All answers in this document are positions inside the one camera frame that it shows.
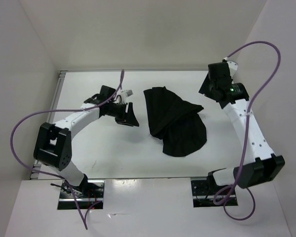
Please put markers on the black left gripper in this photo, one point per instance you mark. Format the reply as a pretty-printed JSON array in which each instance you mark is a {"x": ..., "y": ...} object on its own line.
[{"x": 129, "y": 118}]

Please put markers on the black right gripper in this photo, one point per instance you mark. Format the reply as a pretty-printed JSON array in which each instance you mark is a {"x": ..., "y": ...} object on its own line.
[{"x": 204, "y": 88}]

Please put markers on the black pleated skirt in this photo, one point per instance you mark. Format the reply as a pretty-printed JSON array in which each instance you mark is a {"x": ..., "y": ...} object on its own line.
[{"x": 175, "y": 121}]

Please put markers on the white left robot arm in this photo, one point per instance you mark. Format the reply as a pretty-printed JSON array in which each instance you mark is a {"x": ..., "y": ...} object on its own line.
[{"x": 54, "y": 141}]

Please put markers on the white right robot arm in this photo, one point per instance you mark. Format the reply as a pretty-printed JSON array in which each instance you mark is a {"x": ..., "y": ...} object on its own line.
[{"x": 260, "y": 164}]

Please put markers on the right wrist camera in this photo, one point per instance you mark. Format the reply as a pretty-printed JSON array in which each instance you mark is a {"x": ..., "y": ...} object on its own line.
[{"x": 222, "y": 69}]

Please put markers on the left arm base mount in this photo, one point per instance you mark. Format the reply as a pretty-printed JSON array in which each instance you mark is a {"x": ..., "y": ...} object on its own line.
[{"x": 93, "y": 199}]

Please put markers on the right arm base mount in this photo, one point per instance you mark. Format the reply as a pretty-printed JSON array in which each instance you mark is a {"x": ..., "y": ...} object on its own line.
[{"x": 203, "y": 194}]

